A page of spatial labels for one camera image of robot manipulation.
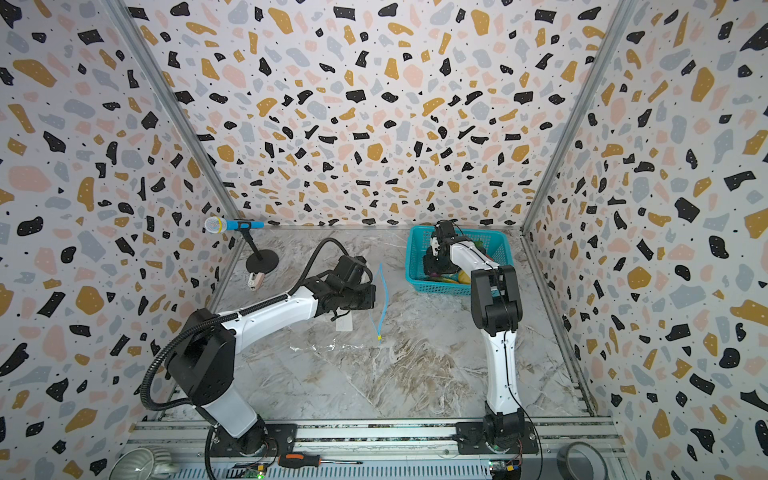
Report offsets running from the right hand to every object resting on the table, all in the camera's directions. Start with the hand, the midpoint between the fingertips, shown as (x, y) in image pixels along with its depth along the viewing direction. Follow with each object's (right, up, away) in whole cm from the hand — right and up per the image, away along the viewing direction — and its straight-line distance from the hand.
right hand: (429, 261), depth 106 cm
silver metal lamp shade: (-71, -46, -36) cm, 92 cm away
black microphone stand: (-61, -1, +4) cm, 62 cm away
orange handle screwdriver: (-32, -46, -36) cm, 66 cm away
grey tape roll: (+35, -44, -37) cm, 68 cm away
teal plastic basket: (-4, +8, +5) cm, 10 cm away
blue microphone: (-64, +11, -18) cm, 67 cm away
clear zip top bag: (-23, -21, -12) cm, 33 cm away
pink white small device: (-60, -7, -3) cm, 60 cm away
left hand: (-16, -9, -20) cm, 27 cm away
